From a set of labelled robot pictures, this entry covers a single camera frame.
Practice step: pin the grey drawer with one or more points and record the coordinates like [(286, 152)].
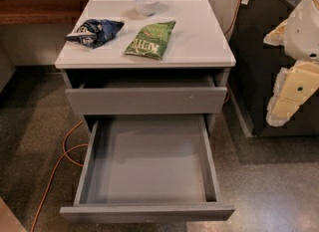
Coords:
[(141, 169), (197, 95)]

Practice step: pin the green chip bag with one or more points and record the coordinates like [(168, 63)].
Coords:
[(151, 41)]

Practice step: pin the grey top drawer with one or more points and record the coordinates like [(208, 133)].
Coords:
[(197, 95)]

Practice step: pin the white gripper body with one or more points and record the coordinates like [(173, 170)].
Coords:
[(304, 32)]

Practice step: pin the white bowl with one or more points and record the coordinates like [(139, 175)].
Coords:
[(146, 7)]

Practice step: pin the grey three-drawer cabinet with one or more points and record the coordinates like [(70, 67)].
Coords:
[(197, 47)]

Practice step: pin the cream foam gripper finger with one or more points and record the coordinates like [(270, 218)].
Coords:
[(277, 36), (292, 88)]

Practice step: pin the dark grey bin cabinet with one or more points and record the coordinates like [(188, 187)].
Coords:
[(257, 65)]

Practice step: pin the blue chip bag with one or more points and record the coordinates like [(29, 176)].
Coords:
[(95, 33)]

